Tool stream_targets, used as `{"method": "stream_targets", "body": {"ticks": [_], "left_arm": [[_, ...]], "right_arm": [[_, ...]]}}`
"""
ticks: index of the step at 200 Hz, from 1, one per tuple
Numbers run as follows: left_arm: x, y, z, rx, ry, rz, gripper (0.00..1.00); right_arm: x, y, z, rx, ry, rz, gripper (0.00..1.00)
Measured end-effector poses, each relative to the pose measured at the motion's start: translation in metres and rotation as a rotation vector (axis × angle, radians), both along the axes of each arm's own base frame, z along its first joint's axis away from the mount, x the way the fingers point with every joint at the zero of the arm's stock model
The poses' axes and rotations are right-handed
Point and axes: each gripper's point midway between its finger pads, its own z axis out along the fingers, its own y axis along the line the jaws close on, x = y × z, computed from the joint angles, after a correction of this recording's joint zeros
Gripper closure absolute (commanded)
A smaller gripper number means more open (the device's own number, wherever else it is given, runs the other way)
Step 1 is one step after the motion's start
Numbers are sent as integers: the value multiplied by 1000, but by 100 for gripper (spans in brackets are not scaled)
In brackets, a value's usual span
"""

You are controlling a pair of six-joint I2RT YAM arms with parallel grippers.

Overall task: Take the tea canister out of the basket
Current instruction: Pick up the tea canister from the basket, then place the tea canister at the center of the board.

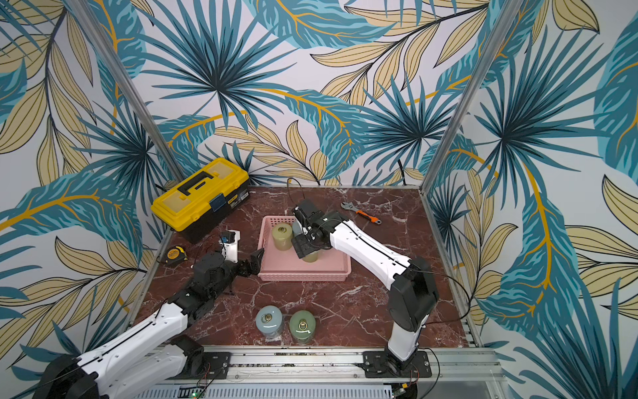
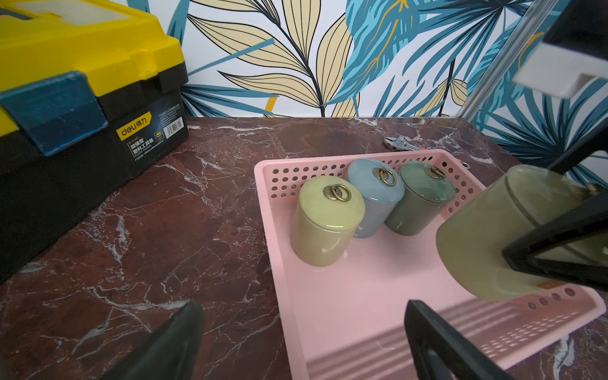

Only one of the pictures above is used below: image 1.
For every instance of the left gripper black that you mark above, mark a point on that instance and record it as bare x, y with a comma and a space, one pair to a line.
255, 263

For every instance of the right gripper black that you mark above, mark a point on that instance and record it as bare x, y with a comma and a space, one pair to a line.
307, 234

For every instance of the olive tea canister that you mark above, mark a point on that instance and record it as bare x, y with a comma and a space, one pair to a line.
282, 235
313, 257

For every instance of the pink plastic basket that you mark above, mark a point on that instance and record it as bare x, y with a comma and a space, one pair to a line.
284, 265

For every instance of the blue-grey tea canister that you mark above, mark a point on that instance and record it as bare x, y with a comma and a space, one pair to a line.
296, 229
269, 321

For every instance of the green tea canister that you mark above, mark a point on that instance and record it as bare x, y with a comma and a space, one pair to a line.
302, 326

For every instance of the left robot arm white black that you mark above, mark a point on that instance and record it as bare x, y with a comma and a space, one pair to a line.
154, 350

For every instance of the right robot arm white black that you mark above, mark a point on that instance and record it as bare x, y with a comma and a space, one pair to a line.
411, 285

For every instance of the yellow black tape measure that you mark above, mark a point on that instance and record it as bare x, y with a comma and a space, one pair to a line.
175, 256

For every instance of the yellow black toolbox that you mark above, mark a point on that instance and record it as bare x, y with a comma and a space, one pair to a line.
200, 203

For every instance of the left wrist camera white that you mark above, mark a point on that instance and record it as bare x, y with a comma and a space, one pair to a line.
229, 241

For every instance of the orange handled adjustable wrench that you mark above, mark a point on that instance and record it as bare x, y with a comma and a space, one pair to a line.
350, 207

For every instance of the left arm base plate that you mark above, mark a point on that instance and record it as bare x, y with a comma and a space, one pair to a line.
206, 363

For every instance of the aluminium front rail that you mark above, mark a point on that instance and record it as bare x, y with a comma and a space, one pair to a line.
335, 372

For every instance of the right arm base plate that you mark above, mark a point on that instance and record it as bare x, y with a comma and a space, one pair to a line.
383, 364

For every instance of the left aluminium corner post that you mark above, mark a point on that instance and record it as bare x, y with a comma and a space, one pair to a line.
106, 42

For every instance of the aluminium corner post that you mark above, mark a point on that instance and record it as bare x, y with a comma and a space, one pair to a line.
484, 62
106, 42

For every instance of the right aluminium corner post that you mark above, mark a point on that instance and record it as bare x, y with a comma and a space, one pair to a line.
484, 62

